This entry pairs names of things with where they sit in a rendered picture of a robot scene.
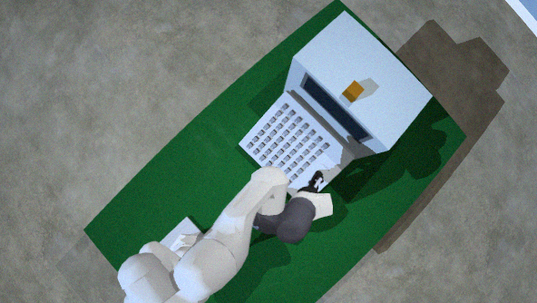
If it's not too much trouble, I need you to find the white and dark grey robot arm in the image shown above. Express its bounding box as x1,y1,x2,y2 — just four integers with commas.
118,166,333,303

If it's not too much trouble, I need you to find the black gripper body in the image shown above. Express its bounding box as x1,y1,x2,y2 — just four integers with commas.
297,183,318,193

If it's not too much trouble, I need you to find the light blue keypad machine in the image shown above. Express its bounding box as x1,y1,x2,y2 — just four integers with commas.
239,11,433,197

